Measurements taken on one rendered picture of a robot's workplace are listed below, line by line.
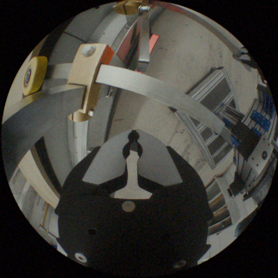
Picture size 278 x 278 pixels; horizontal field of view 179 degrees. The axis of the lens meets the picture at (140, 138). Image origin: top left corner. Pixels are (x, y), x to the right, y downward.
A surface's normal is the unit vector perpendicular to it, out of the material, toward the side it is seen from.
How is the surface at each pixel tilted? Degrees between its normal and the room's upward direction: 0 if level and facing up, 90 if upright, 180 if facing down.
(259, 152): 90
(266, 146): 90
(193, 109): 0
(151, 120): 0
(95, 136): 0
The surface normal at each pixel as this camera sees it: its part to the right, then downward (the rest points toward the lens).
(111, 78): 0.02, 0.51
